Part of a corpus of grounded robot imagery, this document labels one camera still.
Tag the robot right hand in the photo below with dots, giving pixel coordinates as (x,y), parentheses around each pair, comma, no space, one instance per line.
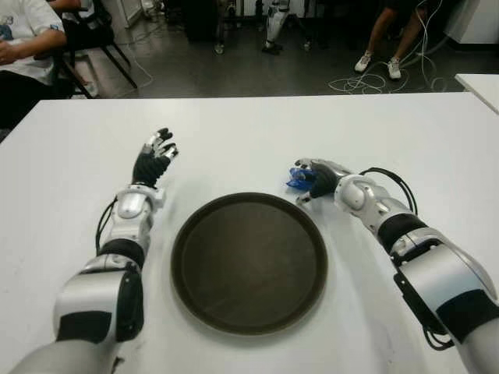
(325,179)

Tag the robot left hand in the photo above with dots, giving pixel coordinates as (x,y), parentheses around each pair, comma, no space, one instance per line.
(147,169)

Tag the blue Oreo cookie pack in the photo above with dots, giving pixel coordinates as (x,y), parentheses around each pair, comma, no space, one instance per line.
(296,180)

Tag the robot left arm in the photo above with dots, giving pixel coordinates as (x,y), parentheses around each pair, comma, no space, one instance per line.
(87,296)

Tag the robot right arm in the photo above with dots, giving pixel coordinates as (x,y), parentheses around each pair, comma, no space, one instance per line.
(440,280)

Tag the round brown tray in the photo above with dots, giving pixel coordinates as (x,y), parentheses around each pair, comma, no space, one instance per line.
(249,265)

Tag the black chair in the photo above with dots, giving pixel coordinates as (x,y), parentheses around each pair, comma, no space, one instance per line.
(105,43)

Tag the white cabinet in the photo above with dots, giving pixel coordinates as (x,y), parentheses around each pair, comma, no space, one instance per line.
(124,11)

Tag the person in dark shorts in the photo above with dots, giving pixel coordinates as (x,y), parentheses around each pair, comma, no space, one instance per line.
(380,27)

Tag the white humanoid robot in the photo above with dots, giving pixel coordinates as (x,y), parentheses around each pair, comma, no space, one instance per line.
(273,23)

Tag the seated person in white shirt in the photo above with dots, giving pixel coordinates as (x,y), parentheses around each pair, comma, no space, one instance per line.
(23,46)

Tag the white side table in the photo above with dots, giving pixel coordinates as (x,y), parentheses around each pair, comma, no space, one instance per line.
(481,87)

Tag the white counter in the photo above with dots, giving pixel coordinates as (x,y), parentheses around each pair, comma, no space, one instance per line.
(475,23)

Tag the black wheeled gantry frame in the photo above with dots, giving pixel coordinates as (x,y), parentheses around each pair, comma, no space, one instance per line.
(220,23)

